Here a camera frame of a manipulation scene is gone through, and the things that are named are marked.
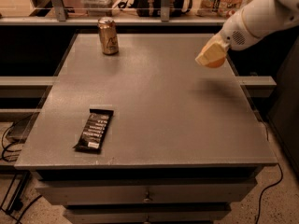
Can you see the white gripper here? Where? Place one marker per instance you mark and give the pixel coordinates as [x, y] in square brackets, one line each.
[239, 34]

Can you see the orange fruit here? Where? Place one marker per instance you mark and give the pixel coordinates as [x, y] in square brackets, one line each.
[216, 64]

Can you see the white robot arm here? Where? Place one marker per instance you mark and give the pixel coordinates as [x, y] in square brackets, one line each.
[247, 27]

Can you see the black backpack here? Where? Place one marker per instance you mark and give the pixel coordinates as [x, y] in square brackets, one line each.
[152, 8]

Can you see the grey drawer cabinet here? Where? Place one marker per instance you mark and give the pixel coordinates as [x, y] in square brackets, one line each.
[182, 145]

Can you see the gold soda can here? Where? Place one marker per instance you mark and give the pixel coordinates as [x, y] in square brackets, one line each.
[108, 36]

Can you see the black snack bar wrapper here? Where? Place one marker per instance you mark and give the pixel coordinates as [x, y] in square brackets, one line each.
[94, 131]

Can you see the grey metal shelf rail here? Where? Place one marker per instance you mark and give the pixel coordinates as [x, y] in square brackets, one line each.
[19, 12]

